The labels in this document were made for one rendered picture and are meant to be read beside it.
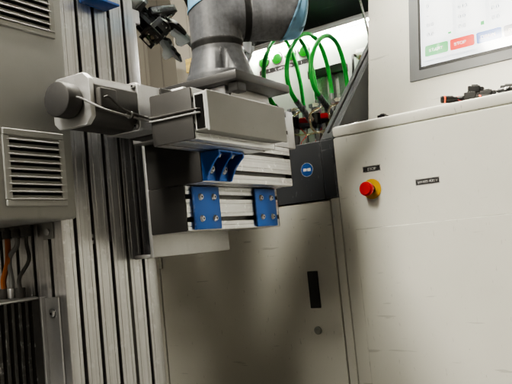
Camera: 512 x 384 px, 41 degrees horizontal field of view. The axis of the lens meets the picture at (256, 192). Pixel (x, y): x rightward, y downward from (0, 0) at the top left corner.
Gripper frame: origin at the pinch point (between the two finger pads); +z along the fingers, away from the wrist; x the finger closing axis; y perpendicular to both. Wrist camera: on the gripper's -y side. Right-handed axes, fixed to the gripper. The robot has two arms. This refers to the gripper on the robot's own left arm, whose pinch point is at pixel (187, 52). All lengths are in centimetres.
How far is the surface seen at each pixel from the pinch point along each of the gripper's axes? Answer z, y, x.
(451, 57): 49, -8, 63
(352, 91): 39, 3, 38
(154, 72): 13, -140, -160
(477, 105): 50, 24, 76
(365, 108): 46, 2, 37
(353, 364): 81, 65, 25
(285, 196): 44, 34, 20
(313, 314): 69, 56, 17
